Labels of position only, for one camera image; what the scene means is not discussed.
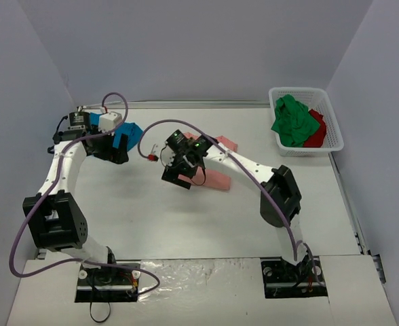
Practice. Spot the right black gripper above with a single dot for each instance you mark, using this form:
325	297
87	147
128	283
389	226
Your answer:
178	173

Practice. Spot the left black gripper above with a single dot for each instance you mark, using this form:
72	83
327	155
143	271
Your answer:
112	153

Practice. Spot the pink t shirt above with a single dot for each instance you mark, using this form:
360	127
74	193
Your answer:
213	179

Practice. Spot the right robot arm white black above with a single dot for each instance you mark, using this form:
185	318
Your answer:
279	194

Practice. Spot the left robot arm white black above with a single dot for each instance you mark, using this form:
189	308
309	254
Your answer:
55	220

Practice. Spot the blue folded t shirt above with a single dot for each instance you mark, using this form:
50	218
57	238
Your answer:
131	129

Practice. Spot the green t shirt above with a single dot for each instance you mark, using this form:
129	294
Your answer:
293	123

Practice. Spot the red t shirt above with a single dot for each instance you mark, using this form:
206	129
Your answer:
317	138

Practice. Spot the white plastic basket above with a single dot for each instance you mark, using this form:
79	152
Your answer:
317	99

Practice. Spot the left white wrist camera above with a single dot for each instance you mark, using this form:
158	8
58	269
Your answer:
108	120

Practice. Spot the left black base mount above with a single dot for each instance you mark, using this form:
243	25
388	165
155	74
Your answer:
108	285

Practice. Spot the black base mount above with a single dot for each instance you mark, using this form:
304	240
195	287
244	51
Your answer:
282	280
108	285

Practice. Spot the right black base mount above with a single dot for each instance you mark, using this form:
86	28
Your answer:
282	280

